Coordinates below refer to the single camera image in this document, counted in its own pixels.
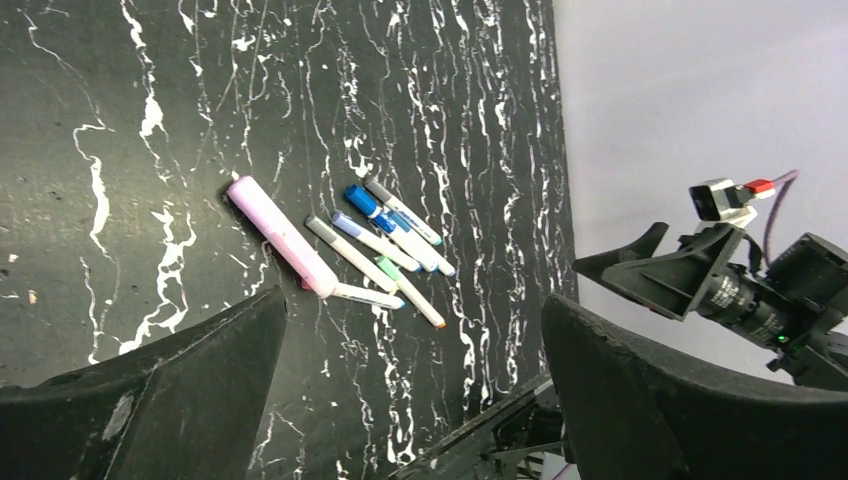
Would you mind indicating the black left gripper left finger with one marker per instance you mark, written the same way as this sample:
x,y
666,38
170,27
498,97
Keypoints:
x,y
187,406

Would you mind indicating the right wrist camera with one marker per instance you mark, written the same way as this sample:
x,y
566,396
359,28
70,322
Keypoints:
x,y
724,201

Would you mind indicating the white marker pink cap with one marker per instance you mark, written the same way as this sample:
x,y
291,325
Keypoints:
x,y
368,296

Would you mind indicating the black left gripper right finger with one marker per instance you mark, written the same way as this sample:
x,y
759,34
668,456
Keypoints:
x,y
634,408

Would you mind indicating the white marker dark grey cap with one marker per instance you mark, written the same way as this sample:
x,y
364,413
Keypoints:
x,y
399,207

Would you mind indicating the pink highlighter body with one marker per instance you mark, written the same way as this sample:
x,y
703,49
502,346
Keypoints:
x,y
283,235

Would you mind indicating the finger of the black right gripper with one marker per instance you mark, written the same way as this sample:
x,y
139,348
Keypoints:
x,y
671,285

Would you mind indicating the white marker light grey cap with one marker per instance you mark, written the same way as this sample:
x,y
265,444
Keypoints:
x,y
351,254

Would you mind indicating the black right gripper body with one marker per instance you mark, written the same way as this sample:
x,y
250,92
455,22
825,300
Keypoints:
x,y
792,310

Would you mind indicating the white marker green cap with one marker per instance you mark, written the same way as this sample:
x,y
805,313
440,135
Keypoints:
x,y
411,292

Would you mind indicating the white marker dark blue cap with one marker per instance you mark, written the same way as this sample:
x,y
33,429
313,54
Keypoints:
x,y
429,259

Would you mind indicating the white marker lavender cap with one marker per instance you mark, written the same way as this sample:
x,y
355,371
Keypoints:
x,y
371,240

